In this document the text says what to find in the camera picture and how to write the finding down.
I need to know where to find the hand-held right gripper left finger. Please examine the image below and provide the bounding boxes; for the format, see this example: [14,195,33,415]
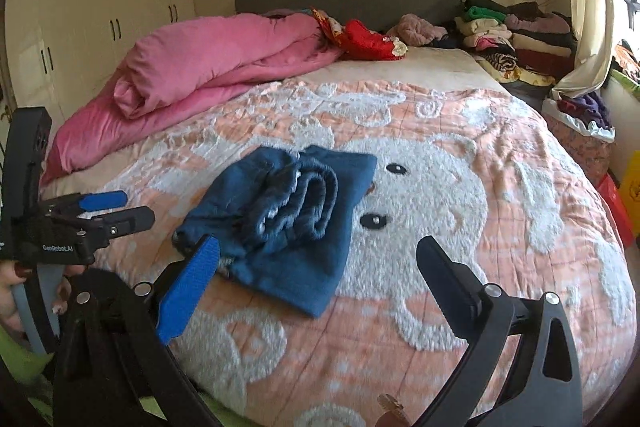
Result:
[52,236,223,427]

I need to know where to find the red patterned cloth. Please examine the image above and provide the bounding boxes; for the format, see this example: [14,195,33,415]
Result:
[311,7,410,60]

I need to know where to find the purple clothes pile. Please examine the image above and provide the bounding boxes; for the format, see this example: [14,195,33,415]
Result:
[557,92,613,130]

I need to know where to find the pink fluffy garment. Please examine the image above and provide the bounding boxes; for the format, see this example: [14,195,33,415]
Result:
[385,13,448,50]

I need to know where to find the yellow bag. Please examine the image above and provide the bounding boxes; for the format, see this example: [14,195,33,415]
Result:
[619,151,640,238]

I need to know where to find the pink duvet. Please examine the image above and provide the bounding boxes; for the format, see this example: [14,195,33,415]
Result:
[40,9,346,186]

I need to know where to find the blue pants with lace trim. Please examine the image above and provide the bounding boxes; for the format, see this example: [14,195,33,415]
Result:
[171,145,378,319]

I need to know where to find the person's left hand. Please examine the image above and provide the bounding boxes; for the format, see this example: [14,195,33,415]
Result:
[0,257,76,342]

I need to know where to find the brown patterned cloth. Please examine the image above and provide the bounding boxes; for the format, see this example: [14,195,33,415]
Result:
[611,39,640,84]

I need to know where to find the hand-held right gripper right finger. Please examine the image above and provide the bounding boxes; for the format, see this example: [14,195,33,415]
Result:
[407,235,583,427]

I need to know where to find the pink and white printed blanket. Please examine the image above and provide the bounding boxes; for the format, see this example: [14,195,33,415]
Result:
[40,79,631,427]

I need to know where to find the stack of folded clothes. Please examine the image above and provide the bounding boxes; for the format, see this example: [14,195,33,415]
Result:
[430,0,576,88]

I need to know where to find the cream curtain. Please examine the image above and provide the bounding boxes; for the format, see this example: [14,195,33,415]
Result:
[550,0,626,101]

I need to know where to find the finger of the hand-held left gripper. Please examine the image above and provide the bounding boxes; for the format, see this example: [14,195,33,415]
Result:
[75,206,156,242]
[39,190,129,220]

